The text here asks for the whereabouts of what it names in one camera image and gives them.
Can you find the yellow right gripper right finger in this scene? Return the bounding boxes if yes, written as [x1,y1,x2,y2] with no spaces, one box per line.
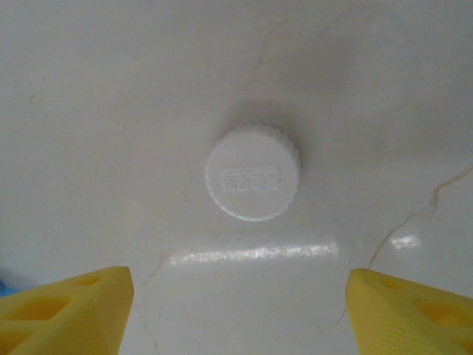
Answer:
[344,268,473,355]

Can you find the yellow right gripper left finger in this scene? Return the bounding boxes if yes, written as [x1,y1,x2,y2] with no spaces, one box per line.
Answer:
[0,266,135,355]

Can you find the white ribbed bottle cap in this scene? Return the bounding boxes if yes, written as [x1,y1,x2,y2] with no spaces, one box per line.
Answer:
[205,123,304,223]

